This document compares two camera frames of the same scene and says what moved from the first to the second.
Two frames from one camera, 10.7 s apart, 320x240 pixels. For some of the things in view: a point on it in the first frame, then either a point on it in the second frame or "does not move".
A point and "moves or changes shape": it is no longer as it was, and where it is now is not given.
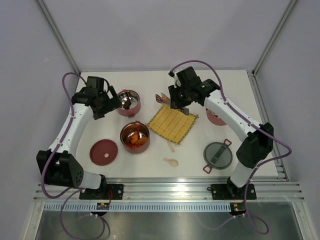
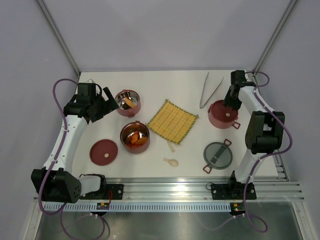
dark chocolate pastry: (127, 103) does not move
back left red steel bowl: (135, 104) does not move
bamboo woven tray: (174, 125) does not move
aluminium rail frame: (277, 189) does not move
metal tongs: (185, 109) moves or changes shape
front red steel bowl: (135, 137) does not move
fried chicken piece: (142, 140) does not move
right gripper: (176, 103) → (235, 105)
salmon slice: (161, 99) → (129, 103)
